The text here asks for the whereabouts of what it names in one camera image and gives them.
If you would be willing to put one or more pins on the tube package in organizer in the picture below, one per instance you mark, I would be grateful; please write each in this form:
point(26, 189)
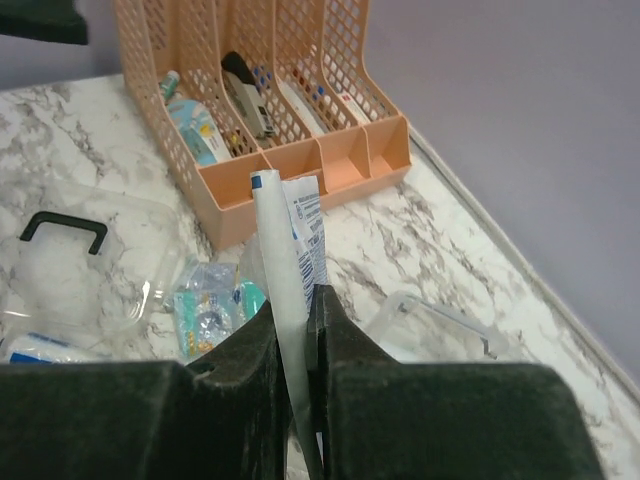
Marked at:
point(194, 122)

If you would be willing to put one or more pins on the blue white wrapped tube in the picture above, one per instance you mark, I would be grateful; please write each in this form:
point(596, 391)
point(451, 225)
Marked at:
point(34, 348)

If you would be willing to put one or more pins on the red white box in organizer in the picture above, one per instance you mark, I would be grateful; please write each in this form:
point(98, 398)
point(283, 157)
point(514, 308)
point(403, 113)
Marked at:
point(363, 115)

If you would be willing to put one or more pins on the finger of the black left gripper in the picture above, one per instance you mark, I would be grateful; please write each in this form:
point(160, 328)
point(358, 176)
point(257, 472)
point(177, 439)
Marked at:
point(53, 21)

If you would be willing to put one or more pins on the stapler in organizer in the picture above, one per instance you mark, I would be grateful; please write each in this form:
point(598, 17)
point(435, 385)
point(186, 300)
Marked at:
point(241, 88)

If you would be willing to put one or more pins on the clear medicine kit box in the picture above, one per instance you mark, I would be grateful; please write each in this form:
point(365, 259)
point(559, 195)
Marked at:
point(412, 331)

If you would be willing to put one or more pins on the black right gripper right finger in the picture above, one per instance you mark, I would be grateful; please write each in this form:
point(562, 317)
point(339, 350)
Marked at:
point(383, 419)

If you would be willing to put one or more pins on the blue white gauze packet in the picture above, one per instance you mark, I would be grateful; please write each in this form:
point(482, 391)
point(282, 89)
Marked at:
point(292, 244)

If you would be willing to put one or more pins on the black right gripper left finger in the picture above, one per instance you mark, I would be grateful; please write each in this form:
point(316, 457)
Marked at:
point(223, 416)

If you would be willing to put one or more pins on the orange plastic file organizer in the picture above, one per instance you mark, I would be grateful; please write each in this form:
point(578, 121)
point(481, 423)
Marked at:
point(298, 51)

